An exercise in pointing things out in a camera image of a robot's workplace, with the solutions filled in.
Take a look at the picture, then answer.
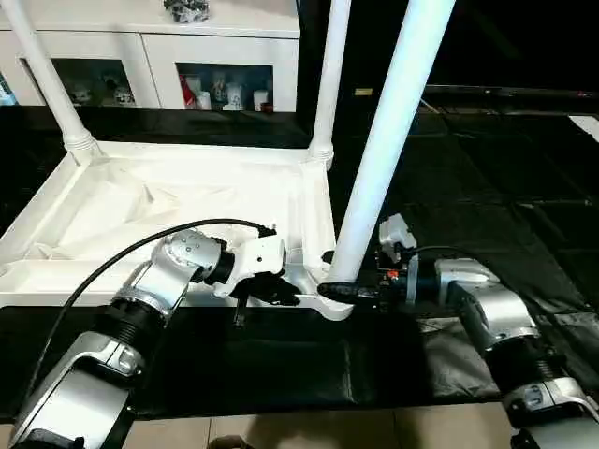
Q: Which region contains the red bottle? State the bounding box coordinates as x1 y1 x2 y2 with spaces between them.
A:
184 77 202 109

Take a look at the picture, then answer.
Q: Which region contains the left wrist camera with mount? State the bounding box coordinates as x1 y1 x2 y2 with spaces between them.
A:
215 234 286 298

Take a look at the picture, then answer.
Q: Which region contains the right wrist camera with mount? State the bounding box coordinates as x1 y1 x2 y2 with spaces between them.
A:
377 213 418 261

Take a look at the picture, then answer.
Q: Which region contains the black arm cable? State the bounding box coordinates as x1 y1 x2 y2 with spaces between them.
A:
402 245 599 328
28 219 277 394

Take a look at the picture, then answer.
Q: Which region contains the black work mat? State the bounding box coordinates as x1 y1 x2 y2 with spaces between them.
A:
0 103 599 417

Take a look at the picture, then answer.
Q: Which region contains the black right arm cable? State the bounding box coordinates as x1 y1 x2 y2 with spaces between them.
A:
402 245 599 328

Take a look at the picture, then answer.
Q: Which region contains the white board strip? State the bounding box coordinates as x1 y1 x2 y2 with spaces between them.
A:
573 114 599 139

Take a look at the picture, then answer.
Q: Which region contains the white plastic table leg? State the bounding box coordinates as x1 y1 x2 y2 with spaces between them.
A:
307 0 353 169
323 0 458 293
0 0 102 165

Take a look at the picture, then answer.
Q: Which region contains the black flat bar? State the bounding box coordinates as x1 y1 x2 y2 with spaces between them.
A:
423 84 599 100

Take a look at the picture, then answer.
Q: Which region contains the teal plastic tube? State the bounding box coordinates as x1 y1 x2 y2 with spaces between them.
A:
0 70 18 106

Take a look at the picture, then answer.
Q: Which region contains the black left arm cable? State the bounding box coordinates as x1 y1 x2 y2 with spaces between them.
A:
28 219 277 394

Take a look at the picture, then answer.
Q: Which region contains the white plastic table top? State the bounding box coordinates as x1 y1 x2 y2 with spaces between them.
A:
0 138 355 322

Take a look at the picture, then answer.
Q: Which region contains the white cabinet with glass doors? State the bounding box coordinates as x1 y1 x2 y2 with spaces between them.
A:
0 0 300 111

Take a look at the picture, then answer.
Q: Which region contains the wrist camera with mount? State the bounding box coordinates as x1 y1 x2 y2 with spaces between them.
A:
215 234 286 298
377 213 418 261

